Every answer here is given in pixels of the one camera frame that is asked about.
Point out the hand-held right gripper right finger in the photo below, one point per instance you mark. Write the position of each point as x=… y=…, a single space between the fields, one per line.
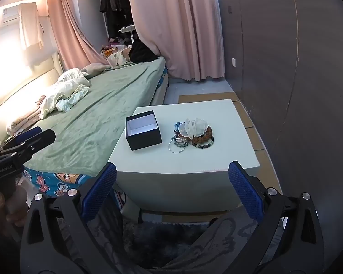
x=244 y=188

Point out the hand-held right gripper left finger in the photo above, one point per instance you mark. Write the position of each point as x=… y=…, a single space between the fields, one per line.
x=101 y=188

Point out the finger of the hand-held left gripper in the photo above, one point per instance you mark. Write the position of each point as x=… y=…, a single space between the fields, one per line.
x=25 y=134
x=34 y=142

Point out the black jewelry box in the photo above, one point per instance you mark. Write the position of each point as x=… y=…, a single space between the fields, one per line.
x=144 y=144

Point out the clear hair claw clip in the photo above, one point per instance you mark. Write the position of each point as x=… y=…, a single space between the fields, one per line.
x=198 y=125

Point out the silver bangle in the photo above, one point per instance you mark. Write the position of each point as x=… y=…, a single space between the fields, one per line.
x=169 y=145

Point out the person's left hand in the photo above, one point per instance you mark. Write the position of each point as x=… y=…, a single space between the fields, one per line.
x=14 y=202

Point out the cream folded blanket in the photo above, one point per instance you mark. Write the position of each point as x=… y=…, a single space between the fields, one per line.
x=20 y=124

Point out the cartoon print bedsheet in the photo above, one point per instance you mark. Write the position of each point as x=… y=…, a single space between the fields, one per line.
x=60 y=181

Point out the cream padded headboard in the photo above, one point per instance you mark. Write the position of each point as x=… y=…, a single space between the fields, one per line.
x=25 y=88

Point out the white crumpled quilt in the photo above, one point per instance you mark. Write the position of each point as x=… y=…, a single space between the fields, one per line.
x=63 y=91

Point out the cardboard floor sheets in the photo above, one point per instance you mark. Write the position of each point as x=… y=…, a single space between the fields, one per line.
x=254 y=125

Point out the person's grey printed pants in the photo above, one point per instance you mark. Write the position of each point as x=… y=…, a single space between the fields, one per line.
x=217 y=251

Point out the white table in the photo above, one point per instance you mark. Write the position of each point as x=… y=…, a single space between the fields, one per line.
x=223 y=120

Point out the dark fuzzy rug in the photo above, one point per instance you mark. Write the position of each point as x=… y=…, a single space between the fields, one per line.
x=165 y=234

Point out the bed with green sheet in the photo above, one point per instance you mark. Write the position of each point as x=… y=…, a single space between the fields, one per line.
x=108 y=97

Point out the beige pillow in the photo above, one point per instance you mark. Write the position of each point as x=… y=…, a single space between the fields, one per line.
x=95 y=69

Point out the white hanging cloth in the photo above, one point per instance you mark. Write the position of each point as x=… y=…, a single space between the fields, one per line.
x=31 y=25

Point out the pink curtain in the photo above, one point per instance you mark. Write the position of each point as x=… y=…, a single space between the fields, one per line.
x=174 y=25
x=71 y=28

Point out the white air conditioner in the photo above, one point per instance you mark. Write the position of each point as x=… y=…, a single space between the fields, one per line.
x=10 y=15

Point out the black bag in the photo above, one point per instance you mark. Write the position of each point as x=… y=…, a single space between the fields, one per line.
x=141 y=51

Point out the black hanging clothes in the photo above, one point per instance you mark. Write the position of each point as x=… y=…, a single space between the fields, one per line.
x=114 y=2

